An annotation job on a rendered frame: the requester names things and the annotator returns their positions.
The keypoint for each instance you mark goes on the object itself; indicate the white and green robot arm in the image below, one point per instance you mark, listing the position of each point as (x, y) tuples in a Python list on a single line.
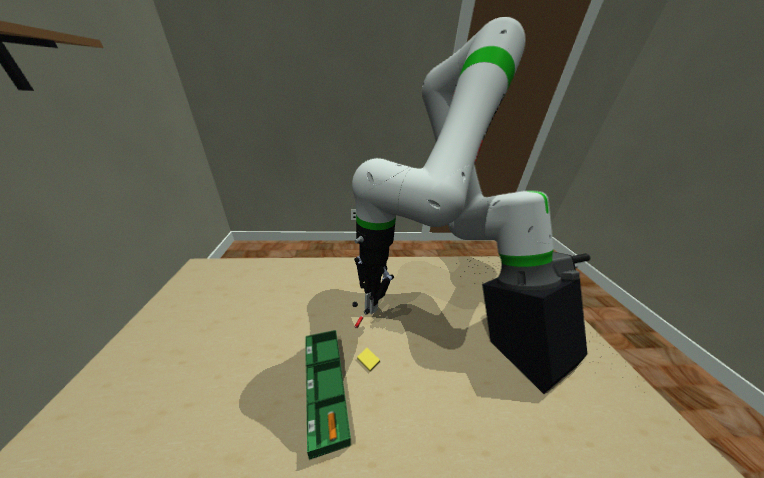
[(446, 190)]

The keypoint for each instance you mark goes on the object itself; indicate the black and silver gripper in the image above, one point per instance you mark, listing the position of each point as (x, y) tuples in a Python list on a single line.
[(371, 274)]

